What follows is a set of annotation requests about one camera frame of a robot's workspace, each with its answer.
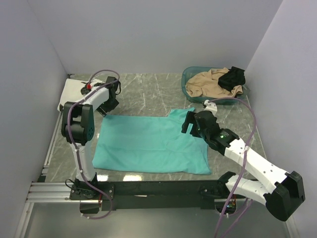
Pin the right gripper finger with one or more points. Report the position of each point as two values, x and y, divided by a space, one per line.
195 131
190 119

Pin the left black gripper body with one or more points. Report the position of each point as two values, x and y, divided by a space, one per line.
107 106

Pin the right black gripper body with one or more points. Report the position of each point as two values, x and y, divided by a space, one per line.
202 132

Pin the teal t shirt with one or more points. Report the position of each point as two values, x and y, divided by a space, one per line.
150 145

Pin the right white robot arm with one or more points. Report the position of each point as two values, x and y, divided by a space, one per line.
279 191

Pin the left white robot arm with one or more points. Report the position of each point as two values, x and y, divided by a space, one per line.
82 100

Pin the beige t shirt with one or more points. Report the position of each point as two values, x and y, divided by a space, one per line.
205 84

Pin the folded white t shirt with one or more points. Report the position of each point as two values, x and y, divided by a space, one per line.
72 93

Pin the teal plastic basket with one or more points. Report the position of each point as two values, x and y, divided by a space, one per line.
192 71

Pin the black t shirt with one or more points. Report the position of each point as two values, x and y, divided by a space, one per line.
234 77

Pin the black base beam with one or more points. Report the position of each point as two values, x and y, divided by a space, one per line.
152 194

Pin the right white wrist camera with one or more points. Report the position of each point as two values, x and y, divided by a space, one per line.
210 106

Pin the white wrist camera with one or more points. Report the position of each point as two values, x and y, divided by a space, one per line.
88 86
210 106

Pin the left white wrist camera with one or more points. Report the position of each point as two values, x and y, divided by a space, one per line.
88 86

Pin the aluminium rail frame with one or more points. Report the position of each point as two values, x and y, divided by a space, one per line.
50 213

